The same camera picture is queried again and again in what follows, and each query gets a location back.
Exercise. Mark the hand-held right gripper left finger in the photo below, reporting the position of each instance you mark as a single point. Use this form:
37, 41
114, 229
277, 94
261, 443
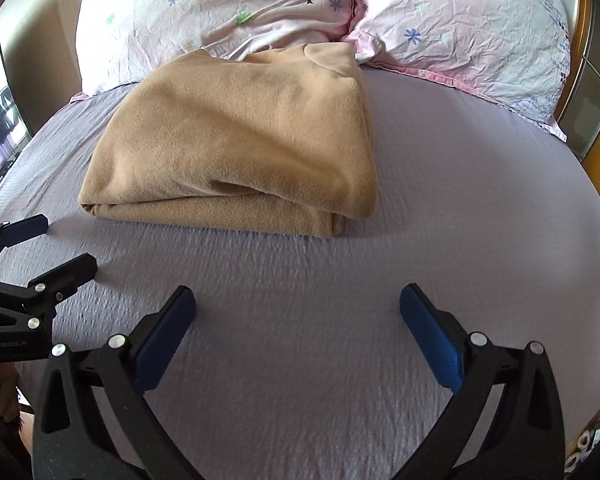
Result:
155, 345

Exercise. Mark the bed with lavender sheet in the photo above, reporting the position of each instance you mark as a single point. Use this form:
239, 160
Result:
300, 260

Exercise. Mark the pink floral pillow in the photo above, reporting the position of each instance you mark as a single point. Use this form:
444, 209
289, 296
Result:
460, 25

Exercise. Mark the tree print floral pillow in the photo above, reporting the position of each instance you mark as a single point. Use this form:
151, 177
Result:
205, 5

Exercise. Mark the tan fleece garment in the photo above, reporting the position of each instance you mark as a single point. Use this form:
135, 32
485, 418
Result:
240, 145

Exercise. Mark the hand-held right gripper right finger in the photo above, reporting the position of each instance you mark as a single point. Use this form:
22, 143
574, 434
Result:
432, 332

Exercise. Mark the wooden cabinet with glass doors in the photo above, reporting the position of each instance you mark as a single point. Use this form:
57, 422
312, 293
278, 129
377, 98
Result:
597, 100

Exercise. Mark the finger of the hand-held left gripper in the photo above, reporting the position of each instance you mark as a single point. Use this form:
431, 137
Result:
26, 228
72, 270

